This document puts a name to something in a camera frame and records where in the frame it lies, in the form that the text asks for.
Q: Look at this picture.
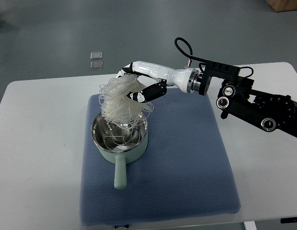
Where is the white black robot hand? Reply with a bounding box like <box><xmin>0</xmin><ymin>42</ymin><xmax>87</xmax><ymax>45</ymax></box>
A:
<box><xmin>117</xmin><ymin>61</ymin><xmax>211</xmax><ymax>103</ymax></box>

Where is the white vermicelli nest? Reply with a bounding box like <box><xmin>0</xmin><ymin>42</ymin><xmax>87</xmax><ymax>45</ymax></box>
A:
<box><xmin>99</xmin><ymin>74</ymin><xmax>154</xmax><ymax>130</ymax></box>

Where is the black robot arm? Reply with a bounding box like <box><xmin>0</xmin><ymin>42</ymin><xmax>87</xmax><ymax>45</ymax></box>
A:
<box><xmin>193</xmin><ymin>61</ymin><xmax>297</xmax><ymax>138</ymax></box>

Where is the mint green steel pot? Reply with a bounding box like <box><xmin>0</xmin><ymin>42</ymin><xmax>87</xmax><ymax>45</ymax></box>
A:
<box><xmin>91</xmin><ymin>113</ymin><xmax>148</xmax><ymax>190</ymax></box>

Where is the blue quilted mat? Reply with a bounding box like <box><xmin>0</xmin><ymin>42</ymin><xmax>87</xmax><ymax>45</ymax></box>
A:
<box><xmin>80</xmin><ymin>88</ymin><xmax>241</xmax><ymax>226</ymax></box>

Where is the upper floor socket plate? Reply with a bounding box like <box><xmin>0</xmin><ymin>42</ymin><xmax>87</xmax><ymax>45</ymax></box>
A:
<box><xmin>90</xmin><ymin>51</ymin><xmax>103</xmax><ymax>60</ymax></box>

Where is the white table leg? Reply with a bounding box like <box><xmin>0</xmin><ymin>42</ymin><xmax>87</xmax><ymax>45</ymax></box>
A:
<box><xmin>243</xmin><ymin>221</ymin><xmax>257</xmax><ymax>230</ymax></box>

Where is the black table control panel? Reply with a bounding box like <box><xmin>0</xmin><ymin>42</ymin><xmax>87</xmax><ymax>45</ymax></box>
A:
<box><xmin>280</xmin><ymin>217</ymin><xmax>297</xmax><ymax>224</ymax></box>

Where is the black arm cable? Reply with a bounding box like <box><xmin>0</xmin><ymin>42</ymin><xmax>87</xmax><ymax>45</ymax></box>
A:
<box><xmin>174</xmin><ymin>37</ymin><xmax>254</xmax><ymax>77</ymax></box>

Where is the wire steaming rack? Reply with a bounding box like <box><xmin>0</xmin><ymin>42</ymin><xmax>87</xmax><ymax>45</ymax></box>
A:
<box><xmin>102</xmin><ymin>124</ymin><xmax>141</xmax><ymax>152</ymax></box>

